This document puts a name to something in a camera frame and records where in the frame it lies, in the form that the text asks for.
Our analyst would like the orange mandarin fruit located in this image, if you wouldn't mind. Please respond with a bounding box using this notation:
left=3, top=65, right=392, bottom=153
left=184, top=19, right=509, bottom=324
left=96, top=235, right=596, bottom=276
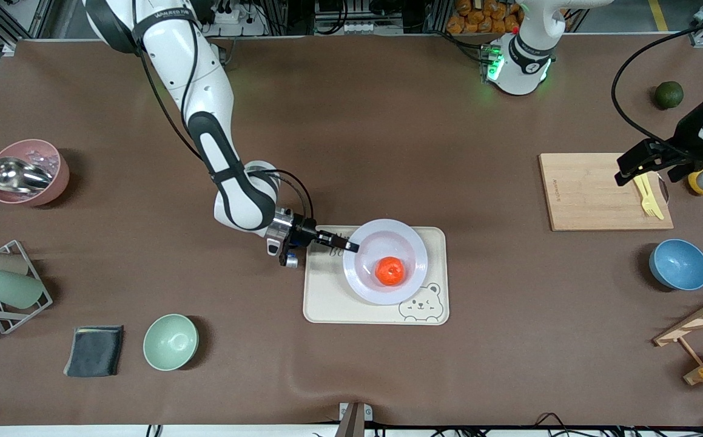
left=375, top=257, right=405, bottom=287

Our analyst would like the white round plate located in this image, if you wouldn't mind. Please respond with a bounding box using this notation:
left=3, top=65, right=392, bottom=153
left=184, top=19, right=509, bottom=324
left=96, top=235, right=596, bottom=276
left=343, top=219, right=429, bottom=306

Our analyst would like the yellow plastic fork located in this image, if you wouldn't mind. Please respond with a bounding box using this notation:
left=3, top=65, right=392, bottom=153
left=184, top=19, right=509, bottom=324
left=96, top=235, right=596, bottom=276
left=637, top=173, right=660, bottom=218

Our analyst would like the yellow plastic fork and knife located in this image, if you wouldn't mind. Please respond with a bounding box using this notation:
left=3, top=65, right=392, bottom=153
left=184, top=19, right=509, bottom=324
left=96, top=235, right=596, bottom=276
left=633, top=175, right=665, bottom=220

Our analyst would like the dark green lime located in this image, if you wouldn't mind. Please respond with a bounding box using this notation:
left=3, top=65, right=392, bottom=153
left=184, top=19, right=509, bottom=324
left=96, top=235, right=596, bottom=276
left=655, top=81, right=685, bottom=110

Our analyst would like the cream tray with bear print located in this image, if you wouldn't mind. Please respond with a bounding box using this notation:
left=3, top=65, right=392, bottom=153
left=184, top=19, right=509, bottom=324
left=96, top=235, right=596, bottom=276
left=303, top=226, right=450, bottom=326

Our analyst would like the wooden cutting board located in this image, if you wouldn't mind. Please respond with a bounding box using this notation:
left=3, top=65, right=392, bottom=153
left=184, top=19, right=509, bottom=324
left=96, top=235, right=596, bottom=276
left=538, top=152, right=674, bottom=232

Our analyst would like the blue bowl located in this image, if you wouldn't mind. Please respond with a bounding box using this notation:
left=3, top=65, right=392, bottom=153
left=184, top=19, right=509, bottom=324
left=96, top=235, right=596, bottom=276
left=649, top=239, right=703, bottom=291

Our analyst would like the wooden mug rack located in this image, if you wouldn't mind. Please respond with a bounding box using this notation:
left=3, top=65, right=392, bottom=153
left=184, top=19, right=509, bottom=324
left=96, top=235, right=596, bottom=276
left=653, top=285, right=703, bottom=386

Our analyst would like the light green bowl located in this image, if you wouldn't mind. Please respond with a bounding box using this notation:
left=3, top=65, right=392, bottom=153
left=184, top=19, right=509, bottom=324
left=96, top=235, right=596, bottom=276
left=143, top=313, right=199, bottom=371

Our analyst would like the pile of orange fruits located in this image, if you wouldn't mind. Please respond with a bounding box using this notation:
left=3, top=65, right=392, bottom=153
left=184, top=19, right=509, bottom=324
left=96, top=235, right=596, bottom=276
left=446, top=0, right=525, bottom=35

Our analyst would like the white power strip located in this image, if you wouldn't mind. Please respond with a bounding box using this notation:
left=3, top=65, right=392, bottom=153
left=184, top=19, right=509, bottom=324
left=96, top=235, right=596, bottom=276
left=197, top=0, right=267, bottom=37

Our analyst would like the dark grey folded cloth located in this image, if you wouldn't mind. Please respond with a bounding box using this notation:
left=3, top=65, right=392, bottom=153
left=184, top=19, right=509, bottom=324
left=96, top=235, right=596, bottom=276
left=63, top=325, right=124, bottom=378

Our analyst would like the pink bowl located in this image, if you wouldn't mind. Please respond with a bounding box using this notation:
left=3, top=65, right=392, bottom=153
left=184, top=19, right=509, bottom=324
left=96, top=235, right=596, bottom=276
left=0, top=139, right=70, bottom=207

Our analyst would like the silver metal scoop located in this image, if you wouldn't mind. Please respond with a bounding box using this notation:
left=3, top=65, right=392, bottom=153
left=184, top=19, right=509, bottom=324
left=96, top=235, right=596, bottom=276
left=0, top=157, right=53, bottom=194

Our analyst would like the mint green cup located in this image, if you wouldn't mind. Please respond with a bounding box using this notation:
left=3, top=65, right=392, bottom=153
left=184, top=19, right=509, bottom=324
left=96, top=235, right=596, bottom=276
left=0, top=269, right=44, bottom=309

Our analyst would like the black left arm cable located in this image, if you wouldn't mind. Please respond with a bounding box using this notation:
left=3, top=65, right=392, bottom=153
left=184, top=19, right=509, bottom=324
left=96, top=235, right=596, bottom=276
left=611, top=15, right=703, bottom=151

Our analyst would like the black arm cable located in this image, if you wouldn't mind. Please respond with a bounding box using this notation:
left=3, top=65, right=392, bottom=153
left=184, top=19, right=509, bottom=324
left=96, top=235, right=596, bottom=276
left=611, top=15, right=703, bottom=151
left=132, top=0, right=317, bottom=226

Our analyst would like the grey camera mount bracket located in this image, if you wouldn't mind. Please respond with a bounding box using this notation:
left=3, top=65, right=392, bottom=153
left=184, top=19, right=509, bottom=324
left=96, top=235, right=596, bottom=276
left=334, top=402, right=374, bottom=437

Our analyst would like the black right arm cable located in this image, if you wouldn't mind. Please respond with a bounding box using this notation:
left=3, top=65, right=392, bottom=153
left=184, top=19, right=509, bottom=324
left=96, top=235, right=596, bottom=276
left=132, top=0, right=317, bottom=226

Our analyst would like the grey wire cup rack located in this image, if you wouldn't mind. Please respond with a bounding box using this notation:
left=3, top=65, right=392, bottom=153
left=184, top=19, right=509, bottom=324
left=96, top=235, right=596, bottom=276
left=0, top=240, right=53, bottom=334

